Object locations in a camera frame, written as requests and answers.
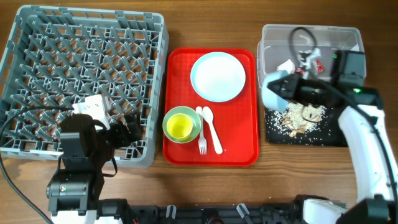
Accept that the small light blue bowl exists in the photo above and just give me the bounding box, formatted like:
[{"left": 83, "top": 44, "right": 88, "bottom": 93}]
[{"left": 261, "top": 70, "right": 289, "bottom": 113}]

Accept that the red snack wrapper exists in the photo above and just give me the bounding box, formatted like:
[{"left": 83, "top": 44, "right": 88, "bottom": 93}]
[{"left": 316, "top": 60, "right": 325, "bottom": 73}]

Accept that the yellow cup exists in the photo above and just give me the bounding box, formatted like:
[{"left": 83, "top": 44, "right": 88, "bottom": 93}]
[{"left": 166, "top": 113, "right": 193, "bottom": 141}]

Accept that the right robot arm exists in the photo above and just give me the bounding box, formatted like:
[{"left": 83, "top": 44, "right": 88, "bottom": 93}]
[{"left": 262, "top": 50, "right": 397, "bottom": 223}]

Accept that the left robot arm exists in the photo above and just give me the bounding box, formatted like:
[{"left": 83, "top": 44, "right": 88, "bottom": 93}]
[{"left": 46, "top": 111, "right": 141, "bottom": 223}]

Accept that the grey dishwasher rack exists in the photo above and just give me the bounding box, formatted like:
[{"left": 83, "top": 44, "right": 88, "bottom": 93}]
[{"left": 1, "top": 5, "right": 169, "bottom": 168}]

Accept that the crumpled white tissue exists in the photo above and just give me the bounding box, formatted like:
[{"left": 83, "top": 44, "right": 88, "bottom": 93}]
[{"left": 277, "top": 59, "right": 295, "bottom": 74}]

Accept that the food scraps and rice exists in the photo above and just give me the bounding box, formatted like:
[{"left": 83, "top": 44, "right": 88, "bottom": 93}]
[{"left": 271, "top": 103, "right": 327, "bottom": 138}]

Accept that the black tray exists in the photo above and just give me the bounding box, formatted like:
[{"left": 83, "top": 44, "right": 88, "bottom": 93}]
[{"left": 265, "top": 108, "right": 347, "bottom": 147}]

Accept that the clear plastic bin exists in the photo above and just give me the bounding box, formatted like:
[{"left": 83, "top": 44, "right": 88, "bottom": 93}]
[{"left": 257, "top": 24, "right": 364, "bottom": 87}]

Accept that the large light blue plate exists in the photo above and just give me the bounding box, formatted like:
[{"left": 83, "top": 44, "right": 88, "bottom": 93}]
[{"left": 190, "top": 52, "right": 246, "bottom": 103}]

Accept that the green bowl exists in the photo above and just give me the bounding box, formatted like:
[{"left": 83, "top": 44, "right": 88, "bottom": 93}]
[{"left": 162, "top": 106, "right": 201, "bottom": 144}]

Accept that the white plastic fork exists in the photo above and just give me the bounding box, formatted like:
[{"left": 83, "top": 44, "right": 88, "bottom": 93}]
[{"left": 195, "top": 106, "right": 207, "bottom": 155}]

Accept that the white plastic spoon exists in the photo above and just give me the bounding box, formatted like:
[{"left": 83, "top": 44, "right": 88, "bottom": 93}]
[{"left": 203, "top": 106, "right": 223, "bottom": 154}]

